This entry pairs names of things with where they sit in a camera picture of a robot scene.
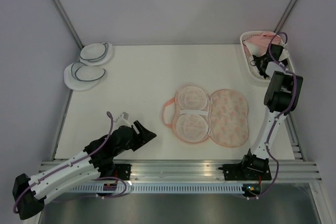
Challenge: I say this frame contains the white black-trimmed bra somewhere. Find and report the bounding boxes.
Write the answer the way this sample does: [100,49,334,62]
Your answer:
[241,39,264,69]

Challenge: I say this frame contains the floral mesh laundry bag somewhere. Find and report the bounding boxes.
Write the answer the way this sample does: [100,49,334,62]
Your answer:
[161,86,249,148]

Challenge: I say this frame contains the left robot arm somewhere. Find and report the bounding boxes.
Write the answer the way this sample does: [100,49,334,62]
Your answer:
[12,121,157,220]

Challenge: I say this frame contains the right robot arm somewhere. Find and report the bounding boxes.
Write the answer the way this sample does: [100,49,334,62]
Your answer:
[239,42,303,179]

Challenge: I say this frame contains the lower white mesh laundry bag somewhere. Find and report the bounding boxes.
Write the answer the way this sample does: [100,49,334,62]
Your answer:
[64,62,107,91]

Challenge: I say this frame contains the white mesh laundry bag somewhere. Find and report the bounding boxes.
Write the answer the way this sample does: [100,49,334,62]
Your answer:
[64,62,107,91]
[79,42,114,66]

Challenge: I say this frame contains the upper white mesh laundry bag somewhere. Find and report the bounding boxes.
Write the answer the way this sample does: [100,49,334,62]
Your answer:
[79,42,114,66]

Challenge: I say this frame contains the black garment in basket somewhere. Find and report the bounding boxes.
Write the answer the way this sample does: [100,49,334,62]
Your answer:
[256,65,270,79]

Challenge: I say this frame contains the pink garment in basket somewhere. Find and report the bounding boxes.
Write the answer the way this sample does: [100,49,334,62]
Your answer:
[243,31,275,55]

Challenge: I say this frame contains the white plastic basket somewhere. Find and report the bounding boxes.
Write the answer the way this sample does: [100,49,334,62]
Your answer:
[238,31,295,87]

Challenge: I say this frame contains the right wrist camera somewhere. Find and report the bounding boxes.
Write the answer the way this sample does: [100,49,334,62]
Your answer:
[278,48,290,62]

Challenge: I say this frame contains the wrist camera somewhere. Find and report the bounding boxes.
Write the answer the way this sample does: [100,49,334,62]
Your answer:
[278,48,290,62]
[114,112,131,129]

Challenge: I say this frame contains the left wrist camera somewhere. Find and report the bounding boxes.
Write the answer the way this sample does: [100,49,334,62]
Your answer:
[114,112,131,129]

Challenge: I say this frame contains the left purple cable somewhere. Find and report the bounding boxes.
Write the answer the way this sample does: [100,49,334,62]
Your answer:
[13,111,128,214]

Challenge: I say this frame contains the purple cable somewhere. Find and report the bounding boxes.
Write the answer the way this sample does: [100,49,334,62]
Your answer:
[246,32,297,200]
[13,111,128,214]

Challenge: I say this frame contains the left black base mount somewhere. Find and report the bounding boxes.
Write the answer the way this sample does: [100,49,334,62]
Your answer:
[101,164,131,191]

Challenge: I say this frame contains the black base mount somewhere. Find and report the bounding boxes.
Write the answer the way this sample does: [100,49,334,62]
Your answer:
[218,163,272,200]
[101,164,131,191]

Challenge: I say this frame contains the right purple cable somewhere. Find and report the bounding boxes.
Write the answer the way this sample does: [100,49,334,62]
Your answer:
[246,32,297,200]

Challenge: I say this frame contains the white slotted cable duct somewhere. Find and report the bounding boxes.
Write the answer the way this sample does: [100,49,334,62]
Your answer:
[47,183,244,194]

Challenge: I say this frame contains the right aluminium corner post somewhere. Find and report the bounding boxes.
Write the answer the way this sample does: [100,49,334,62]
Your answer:
[274,0,299,33]

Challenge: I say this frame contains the aluminium corner post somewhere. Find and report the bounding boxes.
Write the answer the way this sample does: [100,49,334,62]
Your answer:
[274,0,299,33]
[51,0,83,50]

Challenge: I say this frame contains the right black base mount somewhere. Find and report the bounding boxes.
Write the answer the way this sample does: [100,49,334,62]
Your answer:
[218,163,272,200]

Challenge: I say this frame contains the aluminium front rail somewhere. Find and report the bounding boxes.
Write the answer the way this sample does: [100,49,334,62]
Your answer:
[36,159,323,183]

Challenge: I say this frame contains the left aluminium corner post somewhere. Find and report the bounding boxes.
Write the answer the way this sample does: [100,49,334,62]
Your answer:
[51,0,83,50]

